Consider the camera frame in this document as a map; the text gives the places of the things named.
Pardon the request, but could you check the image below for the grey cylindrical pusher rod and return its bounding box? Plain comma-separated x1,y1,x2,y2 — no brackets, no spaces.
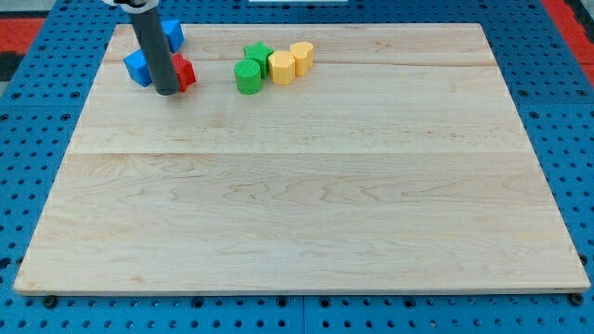
127,3,179,96

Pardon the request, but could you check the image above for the blue triangle block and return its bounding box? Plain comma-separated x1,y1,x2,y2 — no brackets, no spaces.
161,19,185,53

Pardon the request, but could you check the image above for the blue cube block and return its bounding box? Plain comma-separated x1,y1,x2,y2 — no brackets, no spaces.
123,49,152,87

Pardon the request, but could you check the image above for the red block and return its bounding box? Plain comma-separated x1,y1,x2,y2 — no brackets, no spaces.
172,53,197,92

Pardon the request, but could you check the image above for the green cylinder block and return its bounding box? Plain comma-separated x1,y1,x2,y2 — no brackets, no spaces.
234,59,262,95

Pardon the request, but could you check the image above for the green star block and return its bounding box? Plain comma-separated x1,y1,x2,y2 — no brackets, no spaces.
243,41,275,80

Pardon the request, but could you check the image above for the yellow hexagon block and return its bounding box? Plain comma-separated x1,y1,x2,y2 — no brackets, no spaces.
268,50,295,85

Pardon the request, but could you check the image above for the yellow heart block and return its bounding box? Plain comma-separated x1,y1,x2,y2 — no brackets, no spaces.
290,42,315,76

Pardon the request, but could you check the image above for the wooden board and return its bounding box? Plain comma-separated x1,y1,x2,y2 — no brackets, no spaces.
12,22,591,297

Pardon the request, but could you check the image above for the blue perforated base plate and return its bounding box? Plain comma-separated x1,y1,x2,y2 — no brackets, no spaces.
1,0,593,333

